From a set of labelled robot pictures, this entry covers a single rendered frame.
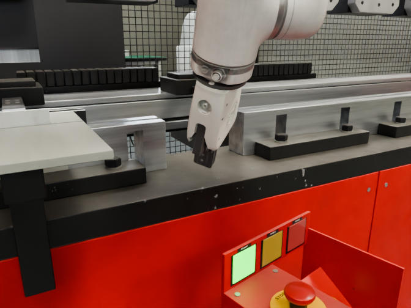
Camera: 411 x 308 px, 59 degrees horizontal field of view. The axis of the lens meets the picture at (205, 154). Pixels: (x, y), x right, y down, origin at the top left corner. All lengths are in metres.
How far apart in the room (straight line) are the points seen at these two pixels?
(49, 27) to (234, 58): 0.79
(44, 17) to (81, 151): 0.79
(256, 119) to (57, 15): 0.66
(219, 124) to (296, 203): 0.33
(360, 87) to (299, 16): 0.96
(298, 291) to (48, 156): 0.34
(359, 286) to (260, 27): 0.42
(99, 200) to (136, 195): 0.06
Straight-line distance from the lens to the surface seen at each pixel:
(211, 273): 0.71
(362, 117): 1.03
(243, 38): 0.44
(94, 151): 0.40
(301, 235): 0.64
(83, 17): 1.18
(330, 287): 0.66
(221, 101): 0.47
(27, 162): 0.39
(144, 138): 0.68
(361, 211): 0.92
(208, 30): 0.44
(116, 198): 0.60
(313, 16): 0.47
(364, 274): 0.63
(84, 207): 0.58
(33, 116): 0.56
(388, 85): 1.52
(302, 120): 0.88
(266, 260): 0.58
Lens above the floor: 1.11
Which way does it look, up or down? 17 degrees down
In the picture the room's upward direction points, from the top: straight up
